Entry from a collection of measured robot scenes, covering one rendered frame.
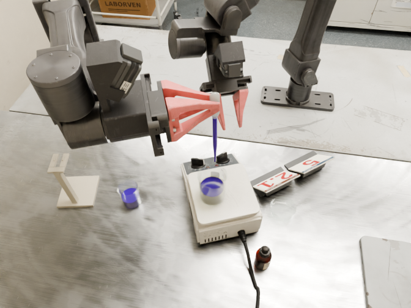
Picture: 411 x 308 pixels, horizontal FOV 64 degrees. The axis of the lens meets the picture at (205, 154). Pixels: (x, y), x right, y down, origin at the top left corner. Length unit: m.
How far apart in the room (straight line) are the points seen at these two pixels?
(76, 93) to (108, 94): 0.03
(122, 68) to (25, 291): 0.50
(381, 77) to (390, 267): 0.60
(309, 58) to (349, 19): 2.27
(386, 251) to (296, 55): 0.47
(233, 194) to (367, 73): 0.66
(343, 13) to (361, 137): 2.24
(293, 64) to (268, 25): 2.29
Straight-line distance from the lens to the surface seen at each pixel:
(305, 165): 0.79
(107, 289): 0.69
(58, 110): 0.41
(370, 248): 0.74
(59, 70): 0.39
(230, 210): 0.63
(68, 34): 0.59
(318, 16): 0.82
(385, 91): 1.10
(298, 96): 0.93
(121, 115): 0.41
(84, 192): 0.80
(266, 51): 1.16
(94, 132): 0.44
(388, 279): 0.73
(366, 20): 3.15
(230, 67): 0.61
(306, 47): 0.84
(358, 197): 0.81
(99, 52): 0.39
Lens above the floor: 1.53
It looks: 51 degrees down
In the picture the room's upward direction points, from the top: 2 degrees counter-clockwise
